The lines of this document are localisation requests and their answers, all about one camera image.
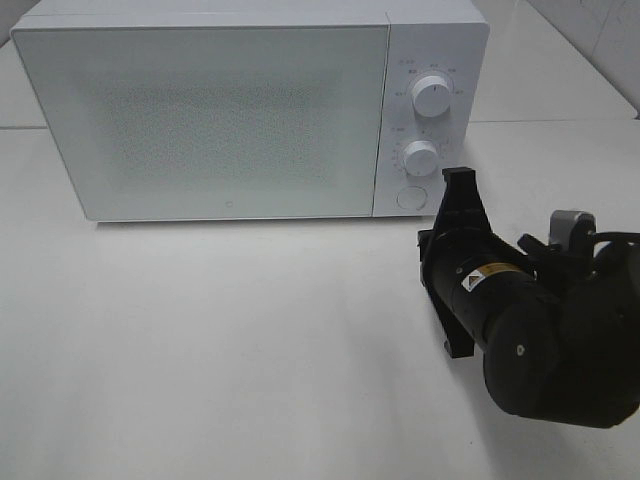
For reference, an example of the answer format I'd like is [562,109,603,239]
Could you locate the upper white power knob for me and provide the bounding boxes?
[410,71,453,118]

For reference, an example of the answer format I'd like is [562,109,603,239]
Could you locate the white microwave door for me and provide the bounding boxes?
[14,26,387,221]

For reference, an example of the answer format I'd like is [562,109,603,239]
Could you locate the round door release button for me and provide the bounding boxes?
[396,186,428,211]

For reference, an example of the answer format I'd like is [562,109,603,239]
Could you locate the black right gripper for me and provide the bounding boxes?
[418,167,550,359]

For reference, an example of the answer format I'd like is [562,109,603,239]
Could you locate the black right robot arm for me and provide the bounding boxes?
[418,167,639,428]

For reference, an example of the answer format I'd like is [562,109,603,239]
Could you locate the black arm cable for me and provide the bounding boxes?
[517,230,640,261]

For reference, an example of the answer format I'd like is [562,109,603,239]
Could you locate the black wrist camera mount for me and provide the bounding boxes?
[549,210,596,254]

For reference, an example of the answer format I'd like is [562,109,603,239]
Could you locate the white timer knob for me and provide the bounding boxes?
[402,140,439,177]

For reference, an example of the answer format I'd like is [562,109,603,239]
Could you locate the white microwave oven body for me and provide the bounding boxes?
[11,1,490,220]

